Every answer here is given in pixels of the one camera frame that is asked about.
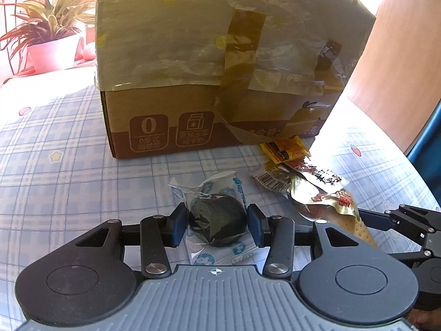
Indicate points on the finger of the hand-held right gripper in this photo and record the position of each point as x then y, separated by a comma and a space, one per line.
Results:
406, 257
375, 218

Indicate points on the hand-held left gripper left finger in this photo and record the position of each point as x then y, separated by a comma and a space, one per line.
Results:
180, 224

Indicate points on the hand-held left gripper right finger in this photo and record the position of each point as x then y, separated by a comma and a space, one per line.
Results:
255, 224

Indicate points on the black snack ball clear packet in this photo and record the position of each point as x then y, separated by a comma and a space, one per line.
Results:
217, 220

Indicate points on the gold red snack packet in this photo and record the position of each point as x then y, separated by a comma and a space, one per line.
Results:
327, 193

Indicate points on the taped brown cardboard box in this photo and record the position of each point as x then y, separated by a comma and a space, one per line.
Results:
172, 41

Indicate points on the person's right hand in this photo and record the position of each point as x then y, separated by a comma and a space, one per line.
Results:
427, 322

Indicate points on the brown barcode snack packet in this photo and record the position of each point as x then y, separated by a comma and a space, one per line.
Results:
272, 179

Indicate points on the yellow orange snack packet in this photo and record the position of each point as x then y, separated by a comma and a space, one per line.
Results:
293, 148

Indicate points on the dark teal board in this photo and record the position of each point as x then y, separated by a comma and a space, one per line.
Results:
427, 138

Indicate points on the light wooden panel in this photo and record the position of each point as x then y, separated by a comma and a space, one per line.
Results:
396, 76

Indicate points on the potted striped-leaf plant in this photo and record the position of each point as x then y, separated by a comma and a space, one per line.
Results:
51, 55

